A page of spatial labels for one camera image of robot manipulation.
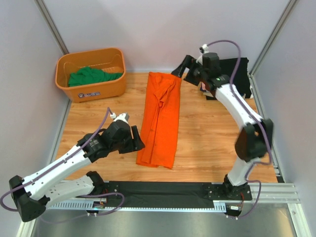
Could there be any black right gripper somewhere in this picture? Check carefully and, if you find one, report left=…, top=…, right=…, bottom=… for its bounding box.
left=170, top=56, right=207, bottom=87

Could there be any orange t shirt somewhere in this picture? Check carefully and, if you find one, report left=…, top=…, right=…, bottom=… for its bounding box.
left=136, top=72, right=182, bottom=169

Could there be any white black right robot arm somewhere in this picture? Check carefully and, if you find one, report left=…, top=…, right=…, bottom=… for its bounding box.
left=172, top=52, right=274, bottom=199

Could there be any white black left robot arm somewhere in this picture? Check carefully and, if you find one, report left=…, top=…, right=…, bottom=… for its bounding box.
left=9, top=119, right=145, bottom=222

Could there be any black bottom folded t shirt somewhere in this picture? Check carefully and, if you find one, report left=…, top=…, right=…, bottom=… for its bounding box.
left=203, top=92, right=216, bottom=100

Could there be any black folded t shirt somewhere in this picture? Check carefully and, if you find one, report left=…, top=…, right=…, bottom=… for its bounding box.
left=203, top=92, right=216, bottom=100
left=220, top=57, right=252, bottom=99

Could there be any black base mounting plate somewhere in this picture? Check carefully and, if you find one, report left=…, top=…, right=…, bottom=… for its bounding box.
left=105, top=181, right=252, bottom=207

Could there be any orange plastic basket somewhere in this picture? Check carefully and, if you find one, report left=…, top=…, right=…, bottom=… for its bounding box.
left=55, top=48, right=126, bottom=103

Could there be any green t shirt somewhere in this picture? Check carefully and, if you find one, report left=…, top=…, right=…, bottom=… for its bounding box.
left=68, top=67, right=123, bottom=87

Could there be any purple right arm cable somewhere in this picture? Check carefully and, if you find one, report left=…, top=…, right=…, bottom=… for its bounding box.
left=199, top=40, right=275, bottom=220

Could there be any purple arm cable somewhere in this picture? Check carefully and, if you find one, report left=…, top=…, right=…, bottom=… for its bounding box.
left=199, top=40, right=275, bottom=220
left=0, top=107, right=125, bottom=218

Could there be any aluminium right side rail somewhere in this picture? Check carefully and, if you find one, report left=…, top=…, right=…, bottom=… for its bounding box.
left=249, top=74, right=285, bottom=183

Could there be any white slotted cable duct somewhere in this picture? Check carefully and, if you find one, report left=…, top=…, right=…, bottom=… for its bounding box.
left=48, top=199, right=227, bottom=213

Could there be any aluminium right corner post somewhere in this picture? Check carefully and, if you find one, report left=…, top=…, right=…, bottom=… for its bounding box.
left=249, top=0, right=299, bottom=76

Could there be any aluminium corner post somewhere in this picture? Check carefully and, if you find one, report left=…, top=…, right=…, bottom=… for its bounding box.
left=34, top=0, right=70, bottom=55
left=249, top=0, right=299, bottom=76

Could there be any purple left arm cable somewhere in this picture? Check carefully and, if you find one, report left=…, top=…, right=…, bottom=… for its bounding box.
left=0, top=107, right=125, bottom=218

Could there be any aluminium front frame rail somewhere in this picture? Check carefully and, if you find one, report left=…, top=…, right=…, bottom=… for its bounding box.
left=44, top=179, right=301, bottom=204

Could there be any aluminium left corner post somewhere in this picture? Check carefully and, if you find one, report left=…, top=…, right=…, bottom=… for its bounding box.
left=34, top=0, right=70, bottom=55

